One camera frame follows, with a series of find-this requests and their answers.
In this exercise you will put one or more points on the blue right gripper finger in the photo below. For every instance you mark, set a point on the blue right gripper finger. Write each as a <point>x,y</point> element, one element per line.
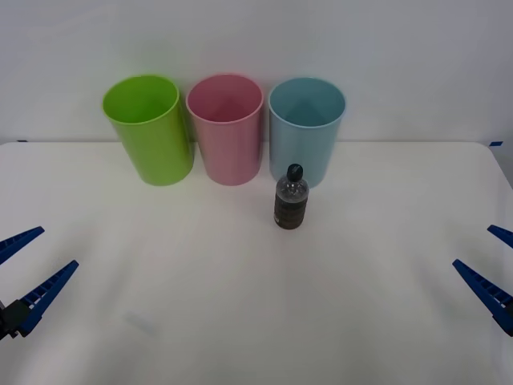
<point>503,233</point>
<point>487,286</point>

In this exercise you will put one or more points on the dark drink plastic bottle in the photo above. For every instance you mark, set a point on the dark drink plastic bottle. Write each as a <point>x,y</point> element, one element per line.
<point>291,206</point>

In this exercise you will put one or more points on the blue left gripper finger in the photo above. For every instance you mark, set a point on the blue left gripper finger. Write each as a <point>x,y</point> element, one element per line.
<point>46,294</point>
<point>18,242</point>

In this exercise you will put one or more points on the green plastic bin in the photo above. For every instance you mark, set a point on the green plastic bin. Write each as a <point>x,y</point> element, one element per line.
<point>160,152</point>

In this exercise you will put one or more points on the pale blue plastic bin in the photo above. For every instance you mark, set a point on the pale blue plastic bin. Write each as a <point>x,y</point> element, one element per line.
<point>298,144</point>

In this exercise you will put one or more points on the pink plastic bin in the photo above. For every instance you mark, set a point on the pink plastic bin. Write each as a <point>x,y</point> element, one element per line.
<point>230,154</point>

